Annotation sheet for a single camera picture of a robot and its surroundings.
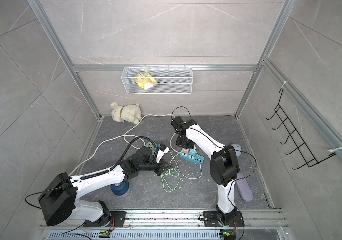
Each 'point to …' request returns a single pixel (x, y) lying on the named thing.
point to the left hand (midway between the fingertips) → (174, 164)
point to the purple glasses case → (244, 188)
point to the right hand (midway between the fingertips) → (185, 145)
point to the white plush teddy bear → (130, 113)
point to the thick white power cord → (123, 136)
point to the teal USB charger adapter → (192, 152)
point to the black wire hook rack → (310, 160)
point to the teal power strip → (197, 159)
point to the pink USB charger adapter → (185, 150)
